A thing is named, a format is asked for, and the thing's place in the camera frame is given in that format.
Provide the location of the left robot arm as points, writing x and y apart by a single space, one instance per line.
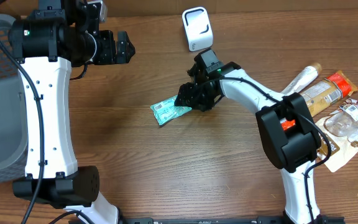
57 37

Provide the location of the grey plastic shopping basket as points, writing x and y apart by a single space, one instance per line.
13 122

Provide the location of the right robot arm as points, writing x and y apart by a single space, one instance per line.
290 138

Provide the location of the white barcode scanner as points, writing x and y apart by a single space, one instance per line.
197 28

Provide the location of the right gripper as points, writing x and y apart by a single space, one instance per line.
192 94

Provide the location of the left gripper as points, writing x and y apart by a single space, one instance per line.
114 47

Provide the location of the white green tube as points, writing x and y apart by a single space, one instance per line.
303 79

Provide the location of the white brown bread bag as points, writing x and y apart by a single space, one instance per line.
341 129

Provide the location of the teal toilet tissue pack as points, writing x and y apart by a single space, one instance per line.
166 110

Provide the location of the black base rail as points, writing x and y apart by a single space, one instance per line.
258 220

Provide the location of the orange pasta package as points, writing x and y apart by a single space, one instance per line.
326 92

